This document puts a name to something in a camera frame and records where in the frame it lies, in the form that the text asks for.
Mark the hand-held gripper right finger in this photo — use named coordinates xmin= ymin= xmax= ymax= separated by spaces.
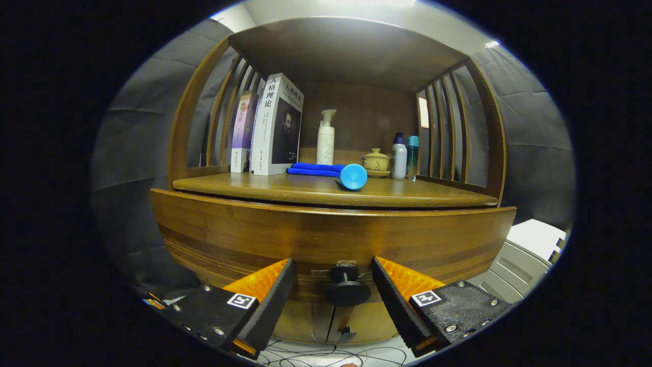
xmin=371 ymin=256 xmax=511 ymax=358

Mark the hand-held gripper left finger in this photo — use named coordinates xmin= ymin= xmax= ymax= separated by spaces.
xmin=159 ymin=257 xmax=297 ymax=360

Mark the black drawer knob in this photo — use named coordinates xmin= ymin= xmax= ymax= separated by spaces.
xmin=326 ymin=261 xmax=372 ymax=307

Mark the wooden drawer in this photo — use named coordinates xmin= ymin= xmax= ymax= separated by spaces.
xmin=151 ymin=189 xmax=518 ymax=306

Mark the blue tube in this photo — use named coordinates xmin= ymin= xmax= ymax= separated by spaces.
xmin=335 ymin=163 xmax=368 ymax=191

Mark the wooden cabinet door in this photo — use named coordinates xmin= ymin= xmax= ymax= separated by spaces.
xmin=326 ymin=303 xmax=400 ymax=343
xmin=278 ymin=301 xmax=334 ymax=345

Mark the wooden countertop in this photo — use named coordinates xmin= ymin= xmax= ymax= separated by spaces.
xmin=172 ymin=162 xmax=499 ymax=208

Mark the brown wooden cabinet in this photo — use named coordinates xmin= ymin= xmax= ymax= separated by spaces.
xmin=151 ymin=16 xmax=518 ymax=346

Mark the blue folded cloth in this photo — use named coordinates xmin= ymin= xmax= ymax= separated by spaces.
xmin=286 ymin=162 xmax=347 ymax=177

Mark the beige lidded tea cup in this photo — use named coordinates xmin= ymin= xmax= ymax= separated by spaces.
xmin=361 ymin=148 xmax=391 ymax=178

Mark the white bottle with blue cap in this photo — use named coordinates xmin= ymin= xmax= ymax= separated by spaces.
xmin=390 ymin=132 xmax=408 ymax=180

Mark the white and grey machine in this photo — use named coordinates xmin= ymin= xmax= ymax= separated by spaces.
xmin=466 ymin=219 xmax=567 ymax=305

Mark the clear bottle with teal cap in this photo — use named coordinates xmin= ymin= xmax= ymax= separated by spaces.
xmin=406 ymin=135 xmax=420 ymax=181

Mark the white pump bottle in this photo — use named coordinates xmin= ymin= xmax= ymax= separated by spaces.
xmin=316 ymin=109 xmax=337 ymax=166

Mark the thin purple book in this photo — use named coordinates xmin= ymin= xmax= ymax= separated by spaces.
xmin=230 ymin=91 xmax=259 ymax=173

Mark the thick white book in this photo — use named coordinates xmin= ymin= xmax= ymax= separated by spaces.
xmin=251 ymin=73 xmax=305 ymax=176

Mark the black backdrop cloth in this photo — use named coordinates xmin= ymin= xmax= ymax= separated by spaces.
xmin=91 ymin=18 xmax=576 ymax=296

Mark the large ceiling light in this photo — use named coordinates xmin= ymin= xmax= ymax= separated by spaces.
xmin=326 ymin=0 xmax=416 ymax=8

